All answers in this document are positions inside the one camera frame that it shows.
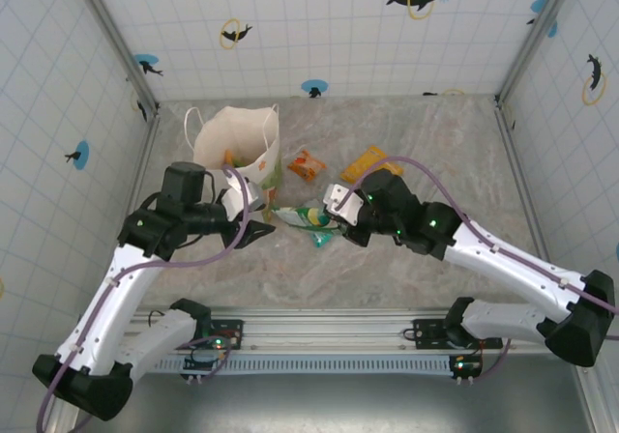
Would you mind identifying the green snack bag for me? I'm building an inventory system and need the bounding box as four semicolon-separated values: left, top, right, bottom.
270;200;347;250

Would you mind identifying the yellow snack packet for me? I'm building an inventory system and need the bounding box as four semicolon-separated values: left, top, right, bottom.
339;145;405;186

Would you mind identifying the small orange snack packet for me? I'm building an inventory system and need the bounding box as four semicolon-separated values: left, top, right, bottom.
286;149;328;184

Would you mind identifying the white paper bag with handles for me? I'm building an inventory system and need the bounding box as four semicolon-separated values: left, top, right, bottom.
183;103;284;224

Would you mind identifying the grey metal front panel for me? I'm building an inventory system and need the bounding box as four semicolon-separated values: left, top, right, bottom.
76;372;597;433

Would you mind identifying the aluminium table side rail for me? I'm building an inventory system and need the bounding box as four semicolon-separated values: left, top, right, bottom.
45;108;162;433
495;100;619;433

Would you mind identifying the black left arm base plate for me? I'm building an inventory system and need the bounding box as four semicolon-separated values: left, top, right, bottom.
192;318;246;353

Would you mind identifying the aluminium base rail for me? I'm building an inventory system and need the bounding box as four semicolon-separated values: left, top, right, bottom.
130;306;545;357

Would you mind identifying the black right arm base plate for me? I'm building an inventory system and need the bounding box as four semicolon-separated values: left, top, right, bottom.
399;317;504;353

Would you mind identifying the white slotted cable duct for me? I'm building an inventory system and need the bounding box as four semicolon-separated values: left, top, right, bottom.
154;354;458;374

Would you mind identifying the aluminium frame post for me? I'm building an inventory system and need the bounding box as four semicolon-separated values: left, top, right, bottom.
66;0;162;111
494;0;581;104

